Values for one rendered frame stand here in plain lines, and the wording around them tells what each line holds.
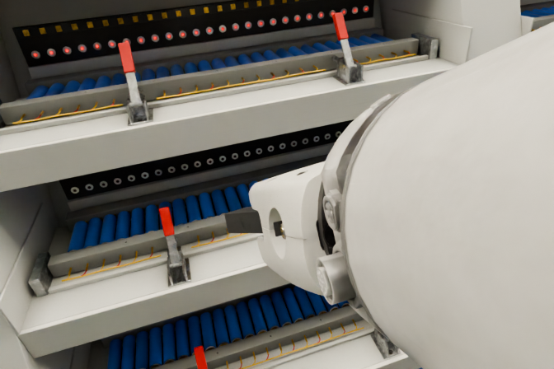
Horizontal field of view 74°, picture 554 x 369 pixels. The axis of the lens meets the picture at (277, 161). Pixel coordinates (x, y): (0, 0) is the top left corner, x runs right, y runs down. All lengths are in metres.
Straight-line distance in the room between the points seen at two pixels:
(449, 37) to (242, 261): 0.42
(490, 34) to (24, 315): 0.68
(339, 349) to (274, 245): 0.48
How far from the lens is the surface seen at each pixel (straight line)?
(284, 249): 0.16
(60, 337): 0.54
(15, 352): 0.55
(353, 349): 0.64
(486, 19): 0.60
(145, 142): 0.44
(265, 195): 0.17
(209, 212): 0.55
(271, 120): 0.45
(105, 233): 0.58
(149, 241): 0.53
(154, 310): 0.51
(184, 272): 0.48
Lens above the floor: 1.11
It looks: 11 degrees down
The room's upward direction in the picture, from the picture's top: 10 degrees counter-clockwise
